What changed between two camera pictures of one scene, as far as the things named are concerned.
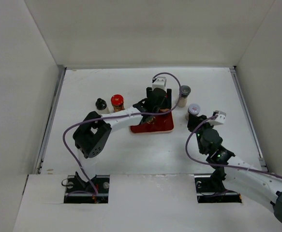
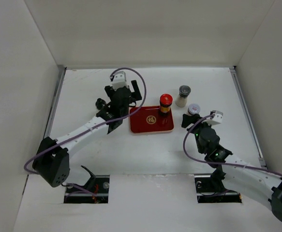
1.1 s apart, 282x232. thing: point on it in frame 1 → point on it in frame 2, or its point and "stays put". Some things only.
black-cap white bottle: x=100 y=106 stays put
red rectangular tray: x=162 y=123 stays put
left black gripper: x=166 y=104 → x=136 y=93
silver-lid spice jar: x=193 y=109 stays put
